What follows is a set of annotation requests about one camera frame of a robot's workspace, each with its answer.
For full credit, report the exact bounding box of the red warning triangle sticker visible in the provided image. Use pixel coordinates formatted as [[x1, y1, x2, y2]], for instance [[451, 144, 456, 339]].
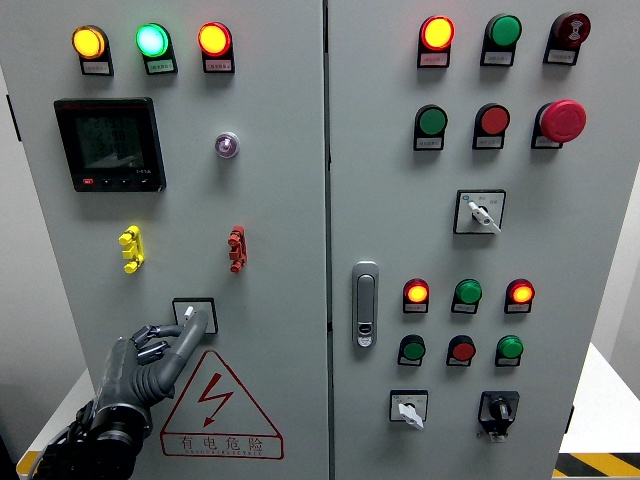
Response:
[[159, 349, 285, 461]]

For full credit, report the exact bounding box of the grey cabinet door with display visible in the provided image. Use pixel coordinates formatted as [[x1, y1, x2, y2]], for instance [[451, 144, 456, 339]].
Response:
[[0, 0, 330, 480]]

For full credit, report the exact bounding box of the black display meter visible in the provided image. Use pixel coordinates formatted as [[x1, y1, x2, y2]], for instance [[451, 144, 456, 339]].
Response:
[[53, 97, 168, 194]]

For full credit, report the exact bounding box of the silver door lock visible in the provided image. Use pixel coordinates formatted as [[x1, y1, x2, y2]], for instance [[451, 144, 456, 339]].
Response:
[[351, 260, 380, 350]]

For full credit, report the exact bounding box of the round white lamp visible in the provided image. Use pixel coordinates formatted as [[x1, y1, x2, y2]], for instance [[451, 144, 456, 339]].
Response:
[[214, 130, 241, 160]]

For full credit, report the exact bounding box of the small green push button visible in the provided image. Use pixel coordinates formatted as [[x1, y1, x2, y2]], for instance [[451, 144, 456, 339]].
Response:
[[398, 334, 427, 362]]

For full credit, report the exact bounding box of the small lit red lamp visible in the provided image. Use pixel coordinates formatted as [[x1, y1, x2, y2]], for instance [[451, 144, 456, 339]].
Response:
[[403, 278, 431, 305], [505, 278, 536, 305]]

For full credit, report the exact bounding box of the grey cabinet door with lock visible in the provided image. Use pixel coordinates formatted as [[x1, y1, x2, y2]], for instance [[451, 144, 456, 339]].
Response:
[[326, 0, 640, 480]]

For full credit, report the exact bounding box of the large lit yellow lamp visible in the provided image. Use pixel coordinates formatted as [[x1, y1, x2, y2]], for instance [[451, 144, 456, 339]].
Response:
[[71, 24, 109, 61]]

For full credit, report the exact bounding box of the large lit green lamp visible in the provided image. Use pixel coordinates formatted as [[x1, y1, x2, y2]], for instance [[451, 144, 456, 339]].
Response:
[[135, 22, 172, 59]]

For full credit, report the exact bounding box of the small red push button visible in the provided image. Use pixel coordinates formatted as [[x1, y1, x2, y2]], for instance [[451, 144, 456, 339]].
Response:
[[447, 334, 477, 362]]

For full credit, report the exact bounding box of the large lit red lamp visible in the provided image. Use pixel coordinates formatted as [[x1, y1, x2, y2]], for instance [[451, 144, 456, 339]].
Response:
[[197, 21, 234, 58], [419, 15, 457, 52]]

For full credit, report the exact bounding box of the small green lamp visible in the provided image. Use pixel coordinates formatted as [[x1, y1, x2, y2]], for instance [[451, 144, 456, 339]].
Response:
[[453, 278, 484, 305], [495, 334, 525, 361]]

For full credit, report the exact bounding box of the large green push button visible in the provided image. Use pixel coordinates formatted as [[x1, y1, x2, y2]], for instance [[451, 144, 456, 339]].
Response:
[[415, 104, 449, 137]]

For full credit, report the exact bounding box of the large red push button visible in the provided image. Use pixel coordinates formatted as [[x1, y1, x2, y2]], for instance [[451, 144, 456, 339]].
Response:
[[474, 103, 511, 136]]

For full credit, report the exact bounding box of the large red stop button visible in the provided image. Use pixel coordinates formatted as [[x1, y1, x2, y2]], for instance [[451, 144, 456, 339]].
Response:
[[537, 99, 588, 144]]

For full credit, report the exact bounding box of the dark red buzzer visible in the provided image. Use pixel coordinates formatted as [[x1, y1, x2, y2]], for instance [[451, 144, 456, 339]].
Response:
[[551, 12, 592, 49]]

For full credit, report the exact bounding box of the small yellow handle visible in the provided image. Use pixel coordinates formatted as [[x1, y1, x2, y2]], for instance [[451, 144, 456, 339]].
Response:
[[118, 224, 146, 275]]

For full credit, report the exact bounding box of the small red handle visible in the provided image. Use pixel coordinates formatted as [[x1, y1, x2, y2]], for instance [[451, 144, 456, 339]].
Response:
[[227, 225, 248, 275]]

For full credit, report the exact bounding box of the small white-handled turn switch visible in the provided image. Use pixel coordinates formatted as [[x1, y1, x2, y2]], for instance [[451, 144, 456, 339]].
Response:
[[389, 389, 430, 431]]

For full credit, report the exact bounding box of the black-handled turn switch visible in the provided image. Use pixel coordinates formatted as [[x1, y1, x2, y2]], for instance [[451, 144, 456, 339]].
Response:
[[476, 390, 521, 444]]

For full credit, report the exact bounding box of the large white-handled turn switch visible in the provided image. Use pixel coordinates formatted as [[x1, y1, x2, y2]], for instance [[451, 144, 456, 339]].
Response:
[[452, 188, 507, 236]]

